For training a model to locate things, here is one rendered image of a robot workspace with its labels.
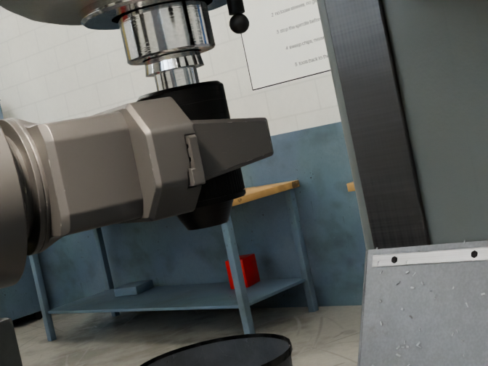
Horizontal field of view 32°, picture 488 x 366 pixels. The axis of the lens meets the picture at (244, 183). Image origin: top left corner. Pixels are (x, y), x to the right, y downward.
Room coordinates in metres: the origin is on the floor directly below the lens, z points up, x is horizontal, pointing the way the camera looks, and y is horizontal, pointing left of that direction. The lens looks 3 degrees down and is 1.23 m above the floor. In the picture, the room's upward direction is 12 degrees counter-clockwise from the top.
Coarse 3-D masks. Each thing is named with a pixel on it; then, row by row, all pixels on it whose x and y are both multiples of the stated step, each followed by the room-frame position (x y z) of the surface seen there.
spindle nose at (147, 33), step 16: (176, 0) 0.43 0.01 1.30; (192, 0) 0.44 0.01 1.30; (128, 16) 0.44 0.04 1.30; (144, 16) 0.43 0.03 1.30; (160, 16) 0.43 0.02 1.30; (176, 16) 0.43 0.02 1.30; (192, 16) 0.44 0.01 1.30; (208, 16) 0.45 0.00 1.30; (128, 32) 0.44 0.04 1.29; (144, 32) 0.43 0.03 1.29; (160, 32) 0.43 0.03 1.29; (176, 32) 0.43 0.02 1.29; (192, 32) 0.44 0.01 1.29; (208, 32) 0.45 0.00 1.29; (128, 48) 0.44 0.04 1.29; (144, 48) 0.44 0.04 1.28; (160, 48) 0.43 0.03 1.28; (176, 48) 0.43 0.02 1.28; (192, 48) 0.44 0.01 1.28; (208, 48) 0.46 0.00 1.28; (144, 64) 0.47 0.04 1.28
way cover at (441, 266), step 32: (384, 256) 0.82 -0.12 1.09; (416, 256) 0.79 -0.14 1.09; (448, 256) 0.77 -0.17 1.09; (480, 256) 0.75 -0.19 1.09; (384, 288) 0.81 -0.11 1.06; (416, 288) 0.78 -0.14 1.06; (448, 288) 0.76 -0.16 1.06; (480, 288) 0.74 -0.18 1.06; (384, 320) 0.79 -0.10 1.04; (416, 320) 0.77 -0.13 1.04; (448, 320) 0.75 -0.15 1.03; (480, 320) 0.73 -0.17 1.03; (384, 352) 0.78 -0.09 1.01; (416, 352) 0.76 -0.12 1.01; (448, 352) 0.74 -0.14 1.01; (480, 352) 0.72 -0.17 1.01
